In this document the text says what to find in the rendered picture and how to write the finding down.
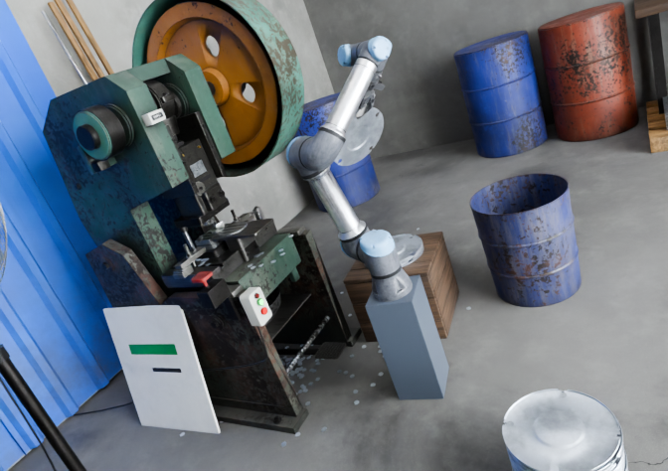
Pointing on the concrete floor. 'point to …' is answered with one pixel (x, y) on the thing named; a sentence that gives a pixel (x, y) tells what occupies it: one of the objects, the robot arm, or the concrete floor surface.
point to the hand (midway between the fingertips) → (358, 114)
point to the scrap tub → (529, 238)
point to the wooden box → (431, 264)
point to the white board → (162, 367)
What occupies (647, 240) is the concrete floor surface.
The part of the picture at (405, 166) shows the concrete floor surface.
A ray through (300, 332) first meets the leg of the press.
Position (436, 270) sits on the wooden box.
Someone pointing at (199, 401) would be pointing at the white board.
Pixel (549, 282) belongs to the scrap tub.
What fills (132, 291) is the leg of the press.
